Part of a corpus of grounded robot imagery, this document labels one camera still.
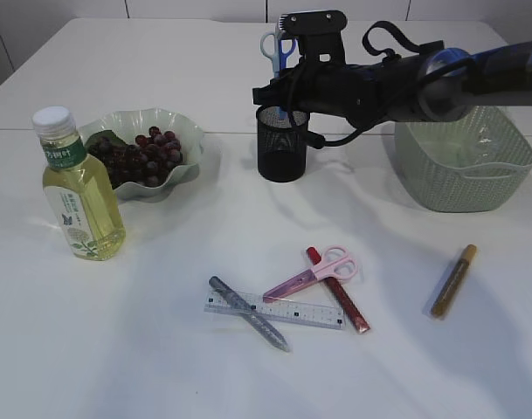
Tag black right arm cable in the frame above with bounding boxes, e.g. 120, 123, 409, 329
282, 19, 472, 149

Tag clear plastic sheet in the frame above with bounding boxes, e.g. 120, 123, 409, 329
475, 119, 496, 147

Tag red glitter pen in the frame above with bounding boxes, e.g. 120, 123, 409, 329
306, 246, 370, 334

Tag gold glitter pen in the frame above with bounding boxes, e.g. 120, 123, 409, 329
430, 244, 478, 319

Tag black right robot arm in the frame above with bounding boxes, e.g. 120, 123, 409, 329
252, 41, 532, 131

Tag black mesh pen holder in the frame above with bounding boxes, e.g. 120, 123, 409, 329
256, 106, 307, 182

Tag pink scissors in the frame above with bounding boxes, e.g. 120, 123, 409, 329
262, 245, 360, 303

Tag purple grape bunch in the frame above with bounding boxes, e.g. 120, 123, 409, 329
86, 126, 184, 189

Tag green woven plastic basket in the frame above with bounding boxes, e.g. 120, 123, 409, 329
394, 106, 532, 213

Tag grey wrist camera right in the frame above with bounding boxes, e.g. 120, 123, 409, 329
278, 10, 348, 65

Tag clear plastic ruler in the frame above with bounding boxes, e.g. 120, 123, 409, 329
204, 291, 346, 330

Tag grey glitter pen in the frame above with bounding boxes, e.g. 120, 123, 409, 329
209, 276, 290, 353

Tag blue scissors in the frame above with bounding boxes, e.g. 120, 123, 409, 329
259, 30, 299, 121

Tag green tea bottle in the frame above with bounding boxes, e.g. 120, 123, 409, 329
31, 106, 126, 261

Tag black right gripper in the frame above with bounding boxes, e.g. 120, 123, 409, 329
252, 60, 358, 119

